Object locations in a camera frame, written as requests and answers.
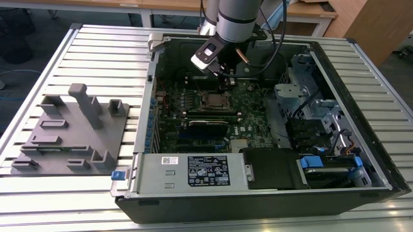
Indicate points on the silver power supply unit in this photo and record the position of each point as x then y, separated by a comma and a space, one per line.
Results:
151, 174

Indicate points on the black graphics card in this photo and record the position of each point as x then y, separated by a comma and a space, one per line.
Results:
206, 131

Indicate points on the wooden cabinet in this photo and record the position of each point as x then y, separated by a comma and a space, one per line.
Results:
370, 24

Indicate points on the black RAM slot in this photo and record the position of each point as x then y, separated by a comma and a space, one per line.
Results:
210, 112
210, 117

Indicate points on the black plastic shroud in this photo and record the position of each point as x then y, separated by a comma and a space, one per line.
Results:
274, 169

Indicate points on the wooden desk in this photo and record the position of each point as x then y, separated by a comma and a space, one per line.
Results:
315, 12
64, 3

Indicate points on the black PC case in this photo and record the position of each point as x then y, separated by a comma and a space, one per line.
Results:
226, 210

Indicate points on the black office chair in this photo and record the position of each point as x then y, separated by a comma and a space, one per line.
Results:
16, 48

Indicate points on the silver metal disk bay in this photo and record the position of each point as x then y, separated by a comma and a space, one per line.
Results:
301, 70
289, 93

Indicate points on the pale blue teach pendant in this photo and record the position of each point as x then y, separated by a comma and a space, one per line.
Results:
270, 21

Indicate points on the blue disk carrier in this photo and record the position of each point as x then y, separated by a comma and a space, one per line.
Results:
357, 162

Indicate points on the green RAM stick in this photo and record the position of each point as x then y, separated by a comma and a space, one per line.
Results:
52, 150

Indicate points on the hard disk in blue carrier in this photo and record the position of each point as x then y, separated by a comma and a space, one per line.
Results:
311, 162

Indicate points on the blue plastic latch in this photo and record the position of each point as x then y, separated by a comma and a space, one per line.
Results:
118, 175

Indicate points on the office chair base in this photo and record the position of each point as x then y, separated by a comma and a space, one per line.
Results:
405, 49

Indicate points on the silver metal bracket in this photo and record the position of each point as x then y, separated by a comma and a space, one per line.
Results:
322, 108

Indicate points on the grey parts rack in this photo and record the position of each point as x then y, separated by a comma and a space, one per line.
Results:
78, 135

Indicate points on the silver chipset heatsink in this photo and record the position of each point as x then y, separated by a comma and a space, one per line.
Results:
239, 143

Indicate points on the CPU socket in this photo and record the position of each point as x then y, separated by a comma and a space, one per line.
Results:
215, 109

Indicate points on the green motherboard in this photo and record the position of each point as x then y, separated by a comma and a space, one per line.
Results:
254, 130

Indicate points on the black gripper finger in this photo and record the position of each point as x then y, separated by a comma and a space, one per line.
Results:
223, 87

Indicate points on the black fan housing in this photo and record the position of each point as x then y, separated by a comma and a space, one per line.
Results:
306, 133

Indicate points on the grey case latch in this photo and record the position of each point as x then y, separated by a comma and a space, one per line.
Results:
155, 39

